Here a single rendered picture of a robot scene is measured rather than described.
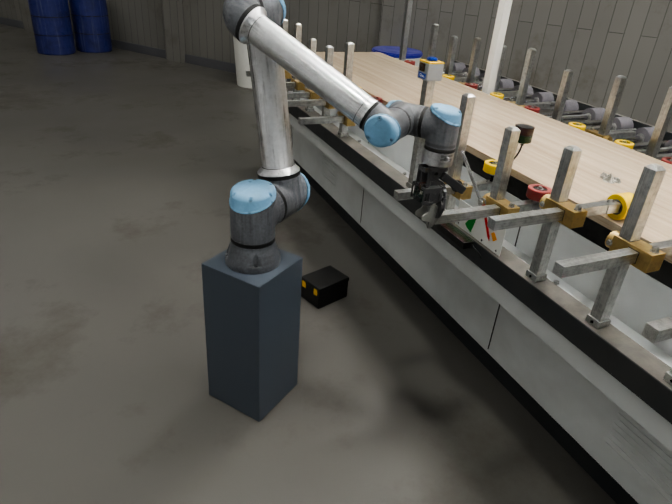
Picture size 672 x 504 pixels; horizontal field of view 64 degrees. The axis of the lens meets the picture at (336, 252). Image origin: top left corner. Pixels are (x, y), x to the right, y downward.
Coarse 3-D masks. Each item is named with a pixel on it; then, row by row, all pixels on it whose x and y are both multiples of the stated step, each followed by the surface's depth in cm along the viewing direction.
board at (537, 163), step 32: (384, 64) 373; (384, 96) 288; (416, 96) 293; (448, 96) 299; (480, 96) 305; (480, 128) 245; (544, 128) 253; (576, 128) 257; (544, 160) 211; (608, 160) 217; (640, 160) 219; (576, 192) 183; (608, 192) 185; (608, 224) 165
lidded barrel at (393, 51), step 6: (372, 48) 579; (378, 48) 575; (384, 48) 578; (390, 48) 581; (396, 48) 584; (408, 48) 591; (390, 54) 553; (396, 54) 553; (408, 54) 554; (414, 54) 557; (420, 54) 566; (414, 60) 561
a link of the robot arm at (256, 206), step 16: (240, 192) 172; (256, 192) 172; (272, 192) 173; (240, 208) 170; (256, 208) 170; (272, 208) 174; (240, 224) 173; (256, 224) 173; (272, 224) 177; (240, 240) 176; (256, 240) 176
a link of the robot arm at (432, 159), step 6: (426, 150) 156; (426, 156) 156; (432, 156) 155; (438, 156) 154; (444, 156) 155; (450, 156) 155; (426, 162) 157; (432, 162) 156; (438, 162) 155; (444, 162) 155; (450, 162) 156
